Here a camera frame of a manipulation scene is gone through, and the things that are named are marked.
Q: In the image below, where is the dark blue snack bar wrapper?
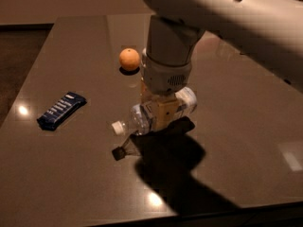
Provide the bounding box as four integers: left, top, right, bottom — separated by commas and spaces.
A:
37, 92, 86, 131

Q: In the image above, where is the blue labelled plastic water bottle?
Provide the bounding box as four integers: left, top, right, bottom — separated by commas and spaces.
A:
111, 87, 197, 135

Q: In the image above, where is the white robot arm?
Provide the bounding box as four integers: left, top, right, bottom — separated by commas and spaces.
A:
142, 0, 303, 131

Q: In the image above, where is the orange fruit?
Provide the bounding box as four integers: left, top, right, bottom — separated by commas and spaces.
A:
119, 48, 140, 72

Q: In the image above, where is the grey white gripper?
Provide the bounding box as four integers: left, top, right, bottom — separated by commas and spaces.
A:
140, 49, 192, 131

